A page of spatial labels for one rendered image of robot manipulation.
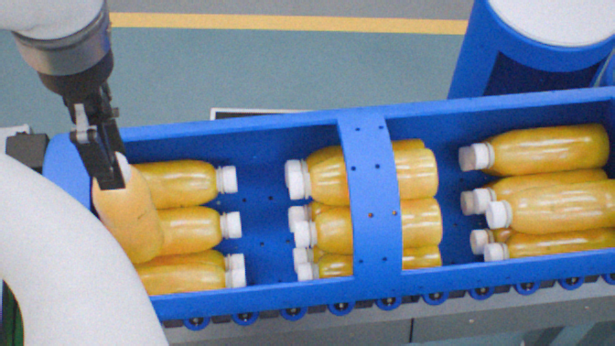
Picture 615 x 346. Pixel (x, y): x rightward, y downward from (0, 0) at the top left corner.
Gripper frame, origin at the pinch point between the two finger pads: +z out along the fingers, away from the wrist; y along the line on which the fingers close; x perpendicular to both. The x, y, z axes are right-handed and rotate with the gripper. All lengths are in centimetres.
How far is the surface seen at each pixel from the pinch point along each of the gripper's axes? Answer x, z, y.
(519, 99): -56, 17, 14
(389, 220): -33.8, 16.7, -3.5
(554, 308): -65, 49, -7
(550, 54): -72, 36, 36
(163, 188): -3.6, 23.3, 8.6
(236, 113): -15, 121, 88
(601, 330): -86, 83, -1
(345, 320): -29, 45, -6
